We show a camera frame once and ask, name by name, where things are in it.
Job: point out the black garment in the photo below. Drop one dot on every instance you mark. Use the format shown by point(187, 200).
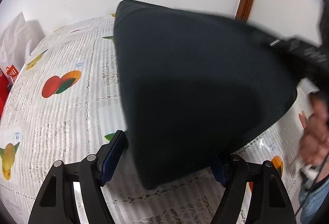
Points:
point(194, 88)

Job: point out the fruit print plastic table cover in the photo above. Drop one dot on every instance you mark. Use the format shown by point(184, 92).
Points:
point(66, 107)

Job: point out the white plastic shopping bag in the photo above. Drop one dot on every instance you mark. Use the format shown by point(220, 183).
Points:
point(18, 41)

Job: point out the red paper shopping bag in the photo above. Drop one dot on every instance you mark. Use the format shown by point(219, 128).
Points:
point(8, 77)

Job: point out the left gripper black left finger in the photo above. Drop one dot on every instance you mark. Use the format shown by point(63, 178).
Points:
point(55, 202)

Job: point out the person's right hand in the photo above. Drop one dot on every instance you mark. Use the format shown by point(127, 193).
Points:
point(313, 146)

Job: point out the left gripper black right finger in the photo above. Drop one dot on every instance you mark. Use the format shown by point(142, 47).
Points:
point(269, 201)

